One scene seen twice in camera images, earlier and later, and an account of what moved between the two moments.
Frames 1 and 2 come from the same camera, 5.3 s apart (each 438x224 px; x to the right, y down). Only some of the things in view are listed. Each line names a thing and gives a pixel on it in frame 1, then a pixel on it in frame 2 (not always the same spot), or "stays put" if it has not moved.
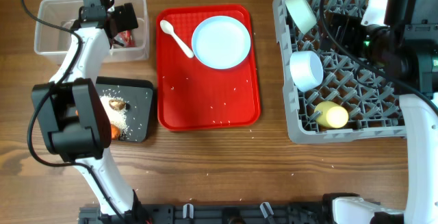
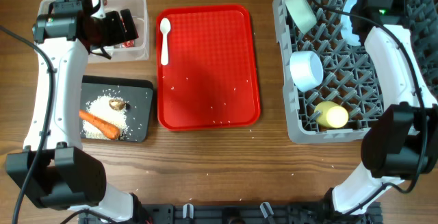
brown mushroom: x=117 y=105 stays put
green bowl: x=302 y=12 stays put
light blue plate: x=220 y=42 -> x=346 y=27
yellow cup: x=333 y=115 stays put
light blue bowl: x=306 y=68 stays put
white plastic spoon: x=168 y=27 -> x=165 y=26
